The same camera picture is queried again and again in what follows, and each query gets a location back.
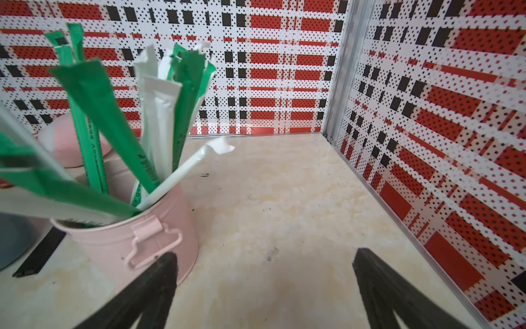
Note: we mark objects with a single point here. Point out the grey blue ceramic cup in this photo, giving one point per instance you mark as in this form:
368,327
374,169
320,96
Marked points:
18,234

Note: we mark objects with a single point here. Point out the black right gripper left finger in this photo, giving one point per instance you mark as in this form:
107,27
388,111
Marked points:
146,301

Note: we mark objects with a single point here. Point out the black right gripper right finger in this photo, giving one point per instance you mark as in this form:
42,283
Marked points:
386,295

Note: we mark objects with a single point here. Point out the green wrapped straw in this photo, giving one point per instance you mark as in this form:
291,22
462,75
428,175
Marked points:
90,87

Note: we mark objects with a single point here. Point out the pink plush toy red dress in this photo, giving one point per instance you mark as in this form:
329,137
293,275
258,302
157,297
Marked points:
59,138

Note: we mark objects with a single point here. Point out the pink metal straw bucket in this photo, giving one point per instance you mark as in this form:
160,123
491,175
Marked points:
122,251

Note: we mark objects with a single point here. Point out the wide white wrapped straw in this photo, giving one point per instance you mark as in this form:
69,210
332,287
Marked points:
158,100

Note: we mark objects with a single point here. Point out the black wrist watch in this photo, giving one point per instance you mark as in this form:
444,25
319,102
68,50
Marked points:
38,258

